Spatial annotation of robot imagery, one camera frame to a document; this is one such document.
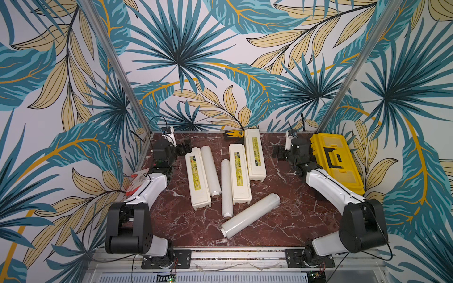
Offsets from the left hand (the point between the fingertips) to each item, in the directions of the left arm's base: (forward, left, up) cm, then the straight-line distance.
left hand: (181, 139), depth 85 cm
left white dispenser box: (-16, -8, -14) cm, 23 cm away
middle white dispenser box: (-10, -29, -14) cm, 34 cm away
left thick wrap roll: (-10, -15, -19) cm, 27 cm away
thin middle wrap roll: (-17, -22, -18) cm, 33 cm away
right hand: (0, -50, -3) cm, 50 cm away
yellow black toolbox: (-2, -76, -6) cm, 76 cm away
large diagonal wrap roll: (-24, -43, -20) cm, 53 cm away
